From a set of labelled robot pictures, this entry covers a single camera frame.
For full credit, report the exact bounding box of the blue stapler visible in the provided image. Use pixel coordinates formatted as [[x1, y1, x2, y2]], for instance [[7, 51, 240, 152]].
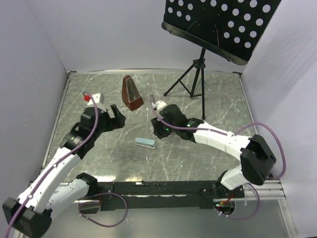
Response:
[[135, 137, 156, 149]]

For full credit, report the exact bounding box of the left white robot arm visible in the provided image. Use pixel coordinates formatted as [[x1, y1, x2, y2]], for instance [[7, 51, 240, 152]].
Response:
[[2, 103, 126, 238]]

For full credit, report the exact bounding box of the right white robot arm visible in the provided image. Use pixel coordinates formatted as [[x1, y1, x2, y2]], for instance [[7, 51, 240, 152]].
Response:
[[151, 101, 276, 198]]

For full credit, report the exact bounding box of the brown metronome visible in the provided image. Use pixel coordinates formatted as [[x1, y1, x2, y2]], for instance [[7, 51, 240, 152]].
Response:
[[122, 75, 144, 111]]

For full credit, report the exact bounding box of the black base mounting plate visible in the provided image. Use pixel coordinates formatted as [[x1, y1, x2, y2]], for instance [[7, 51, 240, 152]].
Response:
[[68, 180, 245, 212]]

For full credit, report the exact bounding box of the black music stand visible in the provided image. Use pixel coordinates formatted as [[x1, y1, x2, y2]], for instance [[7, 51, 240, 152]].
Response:
[[161, 0, 283, 120]]

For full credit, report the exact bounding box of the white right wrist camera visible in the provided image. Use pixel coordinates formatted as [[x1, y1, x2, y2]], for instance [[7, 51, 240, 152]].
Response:
[[150, 95, 167, 113]]

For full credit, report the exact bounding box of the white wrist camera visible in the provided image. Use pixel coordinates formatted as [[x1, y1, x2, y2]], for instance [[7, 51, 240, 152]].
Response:
[[83, 93, 106, 111], [150, 95, 167, 113]]

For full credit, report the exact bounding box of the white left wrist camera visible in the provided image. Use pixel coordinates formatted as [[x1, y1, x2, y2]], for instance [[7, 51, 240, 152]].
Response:
[[83, 93, 106, 111]]

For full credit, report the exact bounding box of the aluminium extrusion rail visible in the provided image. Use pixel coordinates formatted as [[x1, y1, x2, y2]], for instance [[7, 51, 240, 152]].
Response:
[[23, 179, 285, 204]]

